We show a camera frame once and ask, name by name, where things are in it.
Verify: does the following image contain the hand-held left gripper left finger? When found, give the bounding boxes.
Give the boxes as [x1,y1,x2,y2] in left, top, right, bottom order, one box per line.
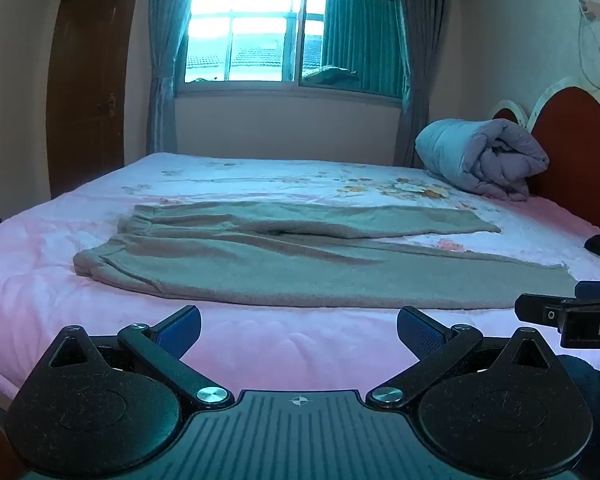
[47,305,234,409]

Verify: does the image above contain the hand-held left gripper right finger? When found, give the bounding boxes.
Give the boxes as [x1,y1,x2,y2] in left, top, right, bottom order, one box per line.
[366,306,559,409]

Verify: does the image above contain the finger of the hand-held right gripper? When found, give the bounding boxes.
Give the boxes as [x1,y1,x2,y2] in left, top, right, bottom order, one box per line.
[514,293,570,334]
[574,280,600,304]

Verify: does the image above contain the grey-beige pants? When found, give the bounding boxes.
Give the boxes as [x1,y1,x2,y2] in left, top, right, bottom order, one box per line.
[73,201,578,309]

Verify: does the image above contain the red and white headboard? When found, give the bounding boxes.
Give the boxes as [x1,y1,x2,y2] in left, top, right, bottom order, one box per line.
[490,77,600,233]

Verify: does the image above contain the bed with pink floral sheet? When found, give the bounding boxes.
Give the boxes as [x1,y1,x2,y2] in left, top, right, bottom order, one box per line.
[0,152,600,413]

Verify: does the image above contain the folded light grey quilt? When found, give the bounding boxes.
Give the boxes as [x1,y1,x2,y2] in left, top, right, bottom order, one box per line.
[415,118,551,203]

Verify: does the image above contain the brown wooden door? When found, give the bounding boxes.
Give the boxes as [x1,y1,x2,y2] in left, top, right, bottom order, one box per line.
[46,0,146,200]

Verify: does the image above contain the cloth on windowsill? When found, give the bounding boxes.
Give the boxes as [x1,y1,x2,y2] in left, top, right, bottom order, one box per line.
[302,65,359,87]

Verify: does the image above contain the grey tied-back curtain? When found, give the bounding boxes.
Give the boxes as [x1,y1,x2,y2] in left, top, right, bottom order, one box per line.
[146,0,204,157]
[394,0,452,169]

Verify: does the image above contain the teal pleated curtain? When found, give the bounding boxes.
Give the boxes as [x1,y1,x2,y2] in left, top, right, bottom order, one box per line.
[321,0,407,97]

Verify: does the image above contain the window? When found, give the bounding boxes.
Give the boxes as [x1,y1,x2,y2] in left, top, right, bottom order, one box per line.
[177,0,411,106]

